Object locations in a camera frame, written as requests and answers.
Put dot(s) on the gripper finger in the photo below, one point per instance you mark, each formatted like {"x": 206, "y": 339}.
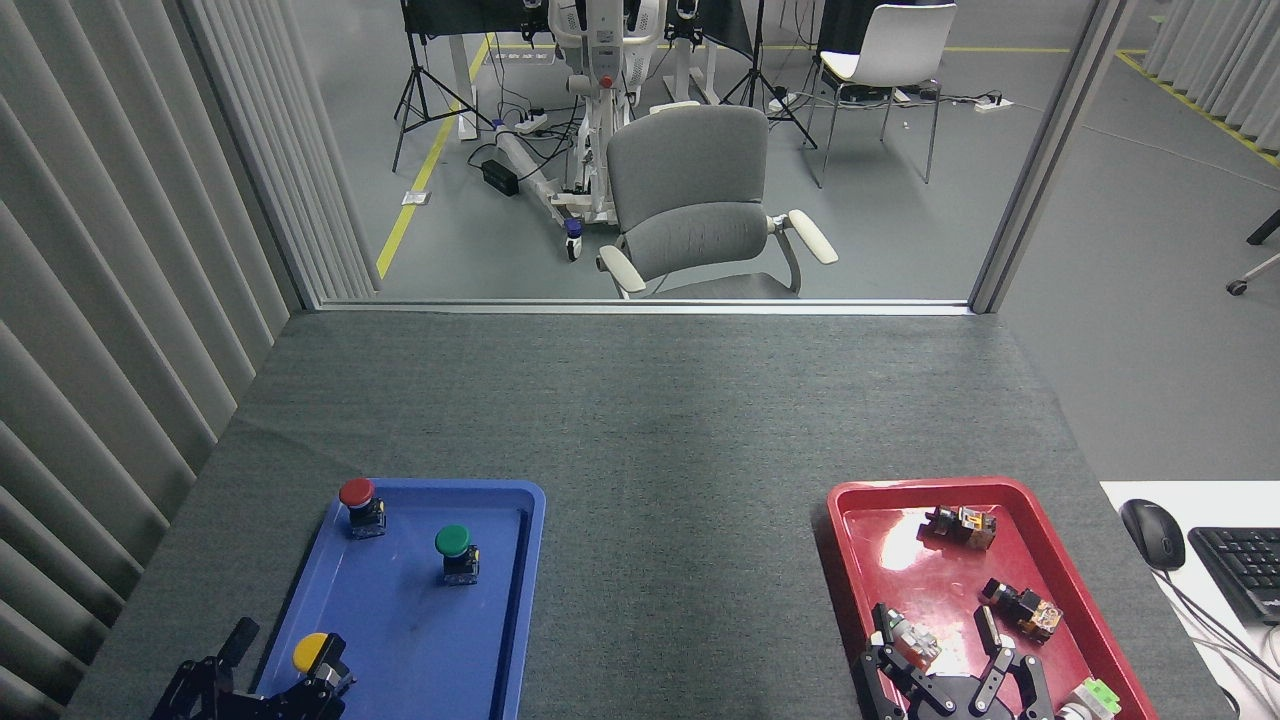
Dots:
{"x": 1020, "y": 690}
{"x": 315, "y": 700}
{"x": 880, "y": 685}
{"x": 200, "y": 690}

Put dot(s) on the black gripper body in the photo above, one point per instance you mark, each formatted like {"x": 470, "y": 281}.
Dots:
{"x": 250, "y": 708}
{"x": 955, "y": 700}

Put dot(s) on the green push button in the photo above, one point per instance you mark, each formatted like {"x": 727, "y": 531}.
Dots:
{"x": 455, "y": 545}

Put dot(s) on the yellow push button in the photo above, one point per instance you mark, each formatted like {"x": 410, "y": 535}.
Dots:
{"x": 308, "y": 652}

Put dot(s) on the red push button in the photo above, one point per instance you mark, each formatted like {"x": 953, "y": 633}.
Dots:
{"x": 358, "y": 495}

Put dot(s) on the red plastic tray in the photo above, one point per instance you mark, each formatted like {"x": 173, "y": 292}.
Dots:
{"x": 950, "y": 580}

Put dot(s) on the blue plastic tray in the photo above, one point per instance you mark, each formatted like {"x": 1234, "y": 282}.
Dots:
{"x": 420, "y": 620}

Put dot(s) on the white desk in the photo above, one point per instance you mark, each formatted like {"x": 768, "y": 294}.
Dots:
{"x": 1150, "y": 600}

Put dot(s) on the black computer mouse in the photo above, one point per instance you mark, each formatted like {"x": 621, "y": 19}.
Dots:
{"x": 1153, "y": 532}

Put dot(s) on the black keyboard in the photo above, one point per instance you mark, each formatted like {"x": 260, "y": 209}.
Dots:
{"x": 1245, "y": 570}

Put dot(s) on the black chair base with caster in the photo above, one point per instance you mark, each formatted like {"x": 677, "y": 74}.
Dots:
{"x": 1262, "y": 228}

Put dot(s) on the grey office chair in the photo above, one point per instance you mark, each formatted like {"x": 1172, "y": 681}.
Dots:
{"x": 690, "y": 180}

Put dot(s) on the black power adapter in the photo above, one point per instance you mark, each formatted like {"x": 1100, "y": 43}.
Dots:
{"x": 500, "y": 177}

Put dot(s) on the white power strip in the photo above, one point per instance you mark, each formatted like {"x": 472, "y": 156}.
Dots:
{"x": 993, "y": 104}
{"x": 530, "y": 123}

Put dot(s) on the black tripod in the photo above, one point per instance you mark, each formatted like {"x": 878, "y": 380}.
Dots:
{"x": 757, "y": 80}
{"x": 415, "y": 90}

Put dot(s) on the white stand on wheels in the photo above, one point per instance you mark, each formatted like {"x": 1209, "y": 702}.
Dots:
{"x": 600, "y": 120}

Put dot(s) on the white plastic chair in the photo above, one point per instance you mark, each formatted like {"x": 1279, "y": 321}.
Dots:
{"x": 900, "y": 40}

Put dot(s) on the silver selector switch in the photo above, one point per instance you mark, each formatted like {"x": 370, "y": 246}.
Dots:
{"x": 912, "y": 642}

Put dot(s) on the green and white switch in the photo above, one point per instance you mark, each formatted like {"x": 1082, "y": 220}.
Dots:
{"x": 1092, "y": 700}

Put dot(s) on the black switch with orange block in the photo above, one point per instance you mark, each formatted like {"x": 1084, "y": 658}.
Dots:
{"x": 1025, "y": 608}

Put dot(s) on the black switch with orange window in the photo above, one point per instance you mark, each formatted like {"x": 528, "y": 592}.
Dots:
{"x": 960, "y": 525}

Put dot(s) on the silver post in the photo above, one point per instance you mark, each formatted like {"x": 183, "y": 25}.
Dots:
{"x": 1050, "y": 150}

